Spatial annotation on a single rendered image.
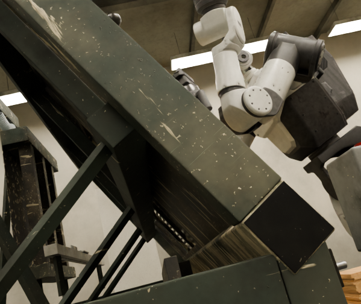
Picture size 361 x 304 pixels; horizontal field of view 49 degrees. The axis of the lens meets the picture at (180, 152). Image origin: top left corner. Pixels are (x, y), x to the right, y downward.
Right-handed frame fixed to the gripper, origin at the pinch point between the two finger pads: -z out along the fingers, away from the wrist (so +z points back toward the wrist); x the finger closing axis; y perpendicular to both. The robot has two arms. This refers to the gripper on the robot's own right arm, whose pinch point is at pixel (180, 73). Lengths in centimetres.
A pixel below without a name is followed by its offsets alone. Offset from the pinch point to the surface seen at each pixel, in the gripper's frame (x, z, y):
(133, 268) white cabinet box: -254, -36, 236
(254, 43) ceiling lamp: -357, -285, -16
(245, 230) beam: 66, 97, -19
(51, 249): 26, 54, 67
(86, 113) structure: 75, 61, -1
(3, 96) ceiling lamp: -156, -319, 300
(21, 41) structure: 84, 41, 4
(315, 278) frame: 60, 108, -24
